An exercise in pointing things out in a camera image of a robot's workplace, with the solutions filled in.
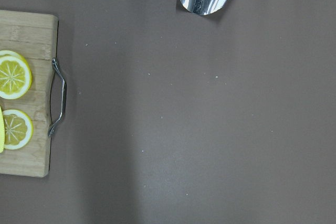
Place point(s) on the lower lemon slice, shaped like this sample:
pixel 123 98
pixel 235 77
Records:
pixel 18 128

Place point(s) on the yellow plastic knife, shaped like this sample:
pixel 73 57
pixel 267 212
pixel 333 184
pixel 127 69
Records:
pixel 2 132

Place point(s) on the wooden cutting board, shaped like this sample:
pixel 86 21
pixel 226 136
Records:
pixel 34 36

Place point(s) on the upper lemon slice stack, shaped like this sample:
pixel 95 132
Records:
pixel 16 75

